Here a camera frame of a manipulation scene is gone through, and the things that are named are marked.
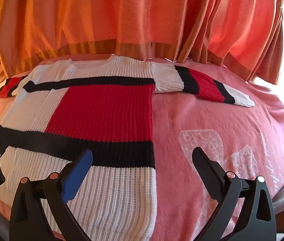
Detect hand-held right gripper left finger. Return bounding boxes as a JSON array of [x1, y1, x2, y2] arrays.
[[9, 149, 94, 241]]

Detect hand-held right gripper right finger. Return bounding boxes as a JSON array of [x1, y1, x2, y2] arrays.
[[192, 147, 277, 241]]

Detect white red black knit sweater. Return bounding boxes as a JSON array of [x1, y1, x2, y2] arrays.
[[0, 55, 256, 238]]

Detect pink patterned blanket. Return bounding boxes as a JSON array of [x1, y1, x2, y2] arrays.
[[0, 53, 284, 241]]

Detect orange curtain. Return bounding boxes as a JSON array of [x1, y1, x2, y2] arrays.
[[0, 0, 284, 81]]

